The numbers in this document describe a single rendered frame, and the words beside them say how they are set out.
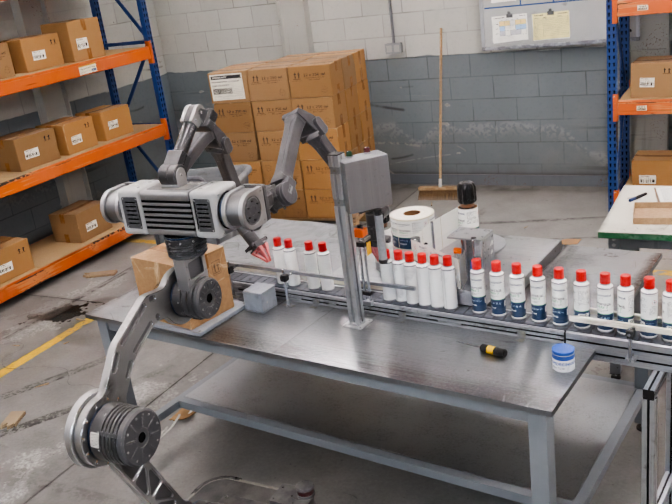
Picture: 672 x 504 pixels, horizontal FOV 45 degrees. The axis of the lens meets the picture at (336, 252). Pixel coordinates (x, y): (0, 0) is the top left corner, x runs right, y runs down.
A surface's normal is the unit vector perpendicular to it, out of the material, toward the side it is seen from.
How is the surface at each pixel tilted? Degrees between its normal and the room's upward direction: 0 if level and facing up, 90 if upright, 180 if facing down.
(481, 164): 90
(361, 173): 90
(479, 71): 90
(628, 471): 0
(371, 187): 90
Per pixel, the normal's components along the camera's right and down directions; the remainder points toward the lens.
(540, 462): -0.55, 0.35
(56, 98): 0.88, 0.05
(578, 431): -0.13, -0.93
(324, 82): -0.34, 0.36
